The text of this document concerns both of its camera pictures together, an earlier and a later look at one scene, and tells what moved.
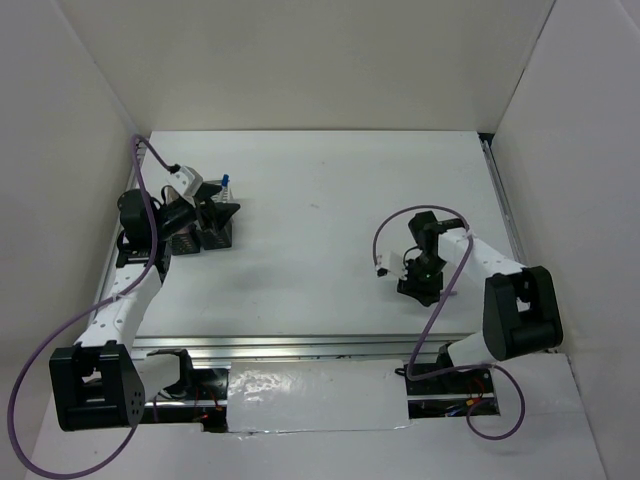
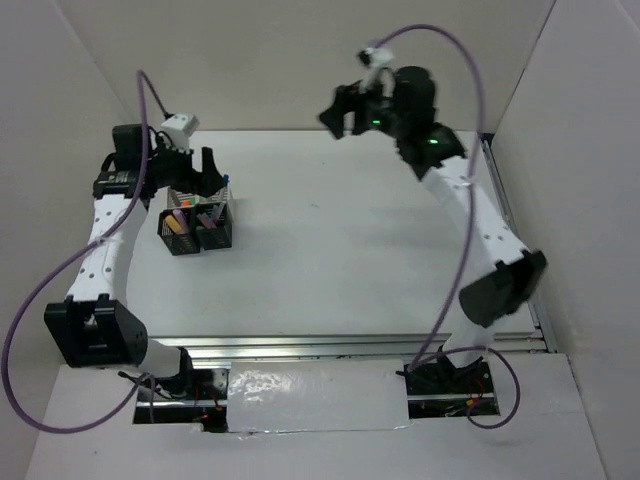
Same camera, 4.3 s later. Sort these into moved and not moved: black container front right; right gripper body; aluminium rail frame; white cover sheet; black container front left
Moved: right gripper body
Not moved: black container front left; black container front right; white cover sheet; aluminium rail frame
